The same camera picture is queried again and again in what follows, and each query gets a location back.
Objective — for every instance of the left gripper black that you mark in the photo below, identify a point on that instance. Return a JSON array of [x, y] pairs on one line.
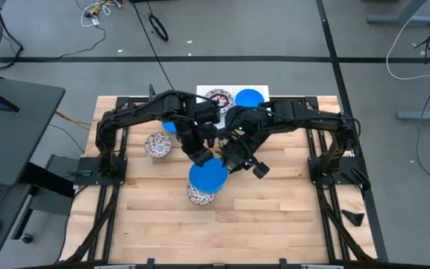
[[202, 157]]

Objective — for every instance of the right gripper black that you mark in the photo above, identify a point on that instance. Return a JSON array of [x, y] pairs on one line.
[[246, 157]]

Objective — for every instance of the blue plastic mini bowl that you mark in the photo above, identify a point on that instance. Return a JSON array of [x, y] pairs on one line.
[[248, 98], [208, 175], [168, 127]]

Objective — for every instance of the patterned ceramic mini bowl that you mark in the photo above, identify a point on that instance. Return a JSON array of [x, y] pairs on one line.
[[220, 98], [158, 145], [200, 198]]

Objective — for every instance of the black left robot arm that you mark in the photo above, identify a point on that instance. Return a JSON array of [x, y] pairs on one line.
[[140, 110]]

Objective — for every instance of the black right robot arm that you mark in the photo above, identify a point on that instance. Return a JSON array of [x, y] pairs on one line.
[[312, 116]]

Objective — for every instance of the succulent plant in black pot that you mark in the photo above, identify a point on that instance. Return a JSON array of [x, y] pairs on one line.
[[223, 153]]

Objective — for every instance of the white perforated metal shelf riser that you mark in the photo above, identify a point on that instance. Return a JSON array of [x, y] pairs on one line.
[[202, 91]]

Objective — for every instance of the black triangular plastic part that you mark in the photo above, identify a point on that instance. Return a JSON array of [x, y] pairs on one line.
[[355, 218]]

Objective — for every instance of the dark grey desk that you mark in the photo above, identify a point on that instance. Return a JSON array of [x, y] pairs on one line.
[[21, 142]]

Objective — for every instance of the grey desk foot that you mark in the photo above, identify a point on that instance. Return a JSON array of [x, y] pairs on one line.
[[405, 19], [424, 115]]

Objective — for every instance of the black caster wheel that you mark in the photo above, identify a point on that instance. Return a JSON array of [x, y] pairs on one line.
[[26, 238]]

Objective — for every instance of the black aluminium table frame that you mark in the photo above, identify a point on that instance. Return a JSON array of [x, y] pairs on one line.
[[123, 100]]

